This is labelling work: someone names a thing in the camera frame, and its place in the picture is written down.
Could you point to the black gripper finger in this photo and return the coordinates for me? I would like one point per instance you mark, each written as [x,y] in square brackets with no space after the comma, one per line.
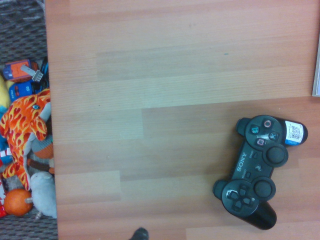
[139,235]

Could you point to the black Sony gamepad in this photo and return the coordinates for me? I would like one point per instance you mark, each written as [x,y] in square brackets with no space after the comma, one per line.
[250,175]

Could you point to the grey woven basket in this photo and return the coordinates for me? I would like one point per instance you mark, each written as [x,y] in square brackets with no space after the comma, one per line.
[22,30]

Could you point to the white plush animal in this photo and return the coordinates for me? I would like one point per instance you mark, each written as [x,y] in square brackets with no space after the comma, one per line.
[44,195]

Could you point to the orange ball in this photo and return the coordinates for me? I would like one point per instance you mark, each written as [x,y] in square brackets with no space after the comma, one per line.
[16,202]

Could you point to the grey orange knitted doll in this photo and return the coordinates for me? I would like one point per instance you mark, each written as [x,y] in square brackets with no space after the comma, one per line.
[41,150]

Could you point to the red white toy fire truck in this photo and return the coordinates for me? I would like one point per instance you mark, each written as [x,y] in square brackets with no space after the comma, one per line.
[2,200]

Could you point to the Captain America plush doll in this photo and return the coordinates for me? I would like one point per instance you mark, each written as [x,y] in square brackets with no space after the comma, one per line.
[2,143]

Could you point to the orange flame shark plush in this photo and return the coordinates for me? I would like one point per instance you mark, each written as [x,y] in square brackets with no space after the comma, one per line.
[20,120]

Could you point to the blue toy car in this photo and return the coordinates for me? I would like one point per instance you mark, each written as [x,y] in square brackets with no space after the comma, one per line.
[21,90]

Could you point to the grey metal clip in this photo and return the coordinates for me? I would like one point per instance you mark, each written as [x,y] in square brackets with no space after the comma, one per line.
[37,75]

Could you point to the yellow plush toy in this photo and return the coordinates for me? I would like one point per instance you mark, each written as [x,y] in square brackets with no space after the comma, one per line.
[3,95]

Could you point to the orange toy car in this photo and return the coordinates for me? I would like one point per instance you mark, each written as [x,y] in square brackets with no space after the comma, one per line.
[16,71]

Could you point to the white flat object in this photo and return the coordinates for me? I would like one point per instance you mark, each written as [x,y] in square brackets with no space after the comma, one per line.
[317,75]

